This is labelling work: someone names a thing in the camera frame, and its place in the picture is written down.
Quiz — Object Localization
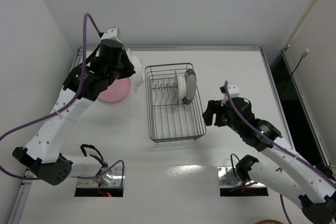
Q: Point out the pink plate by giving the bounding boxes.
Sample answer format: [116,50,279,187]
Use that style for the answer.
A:
[98,78,132,103]

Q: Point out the white plate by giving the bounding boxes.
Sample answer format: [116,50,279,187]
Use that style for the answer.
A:
[175,70,187,104]
[127,48,144,93]

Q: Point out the blue rimmed patterned plate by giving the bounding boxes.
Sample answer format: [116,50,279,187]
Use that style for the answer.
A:
[182,69,197,104]

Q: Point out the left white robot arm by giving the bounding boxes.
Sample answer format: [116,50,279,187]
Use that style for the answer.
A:
[12,27,136,185]

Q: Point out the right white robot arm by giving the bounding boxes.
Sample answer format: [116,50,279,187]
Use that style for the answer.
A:
[202,82,335,223]

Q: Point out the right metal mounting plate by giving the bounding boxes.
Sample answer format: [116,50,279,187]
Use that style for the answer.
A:
[217,166,266,190]

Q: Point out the metal mounting plate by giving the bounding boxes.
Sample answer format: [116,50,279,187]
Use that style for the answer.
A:
[217,166,266,190]
[76,165,125,189]

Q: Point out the brown round object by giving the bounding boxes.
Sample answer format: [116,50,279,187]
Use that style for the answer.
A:
[255,219,284,224]

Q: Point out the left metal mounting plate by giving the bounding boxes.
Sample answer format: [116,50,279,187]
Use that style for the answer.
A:
[76,165,125,189]

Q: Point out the wire dish rack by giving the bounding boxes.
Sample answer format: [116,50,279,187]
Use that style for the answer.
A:
[145,62,206,144]

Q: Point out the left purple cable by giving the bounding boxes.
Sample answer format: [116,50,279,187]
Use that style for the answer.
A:
[0,13,125,180]

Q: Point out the purple cable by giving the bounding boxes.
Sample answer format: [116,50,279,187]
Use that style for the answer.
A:
[0,13,125,180]
[224,80,336,224]

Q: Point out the black cable with white plug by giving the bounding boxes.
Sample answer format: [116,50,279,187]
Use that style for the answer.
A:
[278,48,310,96]

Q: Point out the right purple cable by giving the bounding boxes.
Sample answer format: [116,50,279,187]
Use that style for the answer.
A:
[224,80,336,224]

